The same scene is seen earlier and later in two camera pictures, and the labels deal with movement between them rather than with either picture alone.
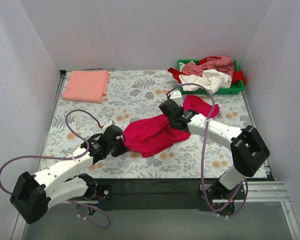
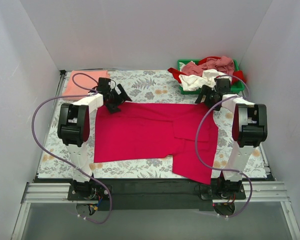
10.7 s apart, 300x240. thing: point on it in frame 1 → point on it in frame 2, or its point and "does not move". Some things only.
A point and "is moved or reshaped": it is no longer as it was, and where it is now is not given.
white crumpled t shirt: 211,79 does not move
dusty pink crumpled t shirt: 223,64 does not move
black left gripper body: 118,147 → 116,99
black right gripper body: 175,122 → 209,93
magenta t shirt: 144,135 is moved or reshaped
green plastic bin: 232,89 does not move
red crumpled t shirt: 237,75 does not move
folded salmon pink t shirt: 86,86 does not move
